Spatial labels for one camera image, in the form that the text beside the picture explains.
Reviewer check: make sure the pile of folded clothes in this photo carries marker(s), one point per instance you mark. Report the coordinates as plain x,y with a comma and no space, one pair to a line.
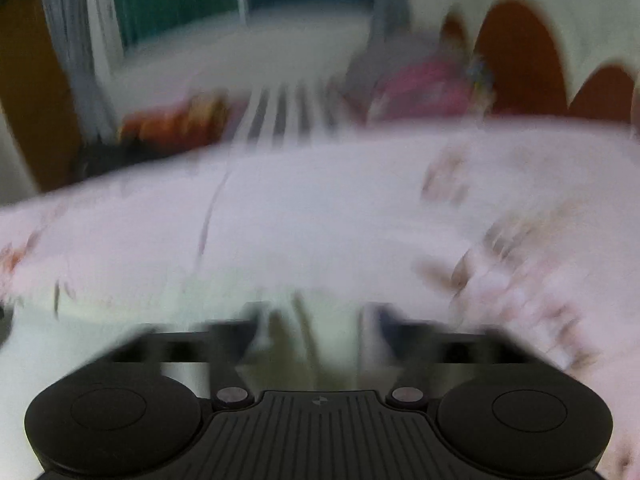
425,82

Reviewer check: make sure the orange patterned cloth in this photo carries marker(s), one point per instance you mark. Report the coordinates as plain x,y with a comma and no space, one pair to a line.
175,120

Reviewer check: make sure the grey curtain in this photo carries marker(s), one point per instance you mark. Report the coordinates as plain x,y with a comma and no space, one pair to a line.
392,5
75,45

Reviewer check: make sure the brown wooden door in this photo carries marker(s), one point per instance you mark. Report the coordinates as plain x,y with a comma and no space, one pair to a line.
30,90

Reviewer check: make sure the white knit sweater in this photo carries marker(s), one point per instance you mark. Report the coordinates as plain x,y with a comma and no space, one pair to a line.
320,260

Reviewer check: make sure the red and white headboard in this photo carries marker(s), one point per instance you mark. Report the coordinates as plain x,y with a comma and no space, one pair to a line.
520,60

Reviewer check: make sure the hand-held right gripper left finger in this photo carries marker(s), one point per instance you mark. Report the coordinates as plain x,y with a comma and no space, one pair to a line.
250,332

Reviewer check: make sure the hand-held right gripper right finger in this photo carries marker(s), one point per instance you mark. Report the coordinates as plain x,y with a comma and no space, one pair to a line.
387,332

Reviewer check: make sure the grey striped cloth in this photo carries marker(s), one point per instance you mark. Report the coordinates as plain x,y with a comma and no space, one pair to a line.
290,110

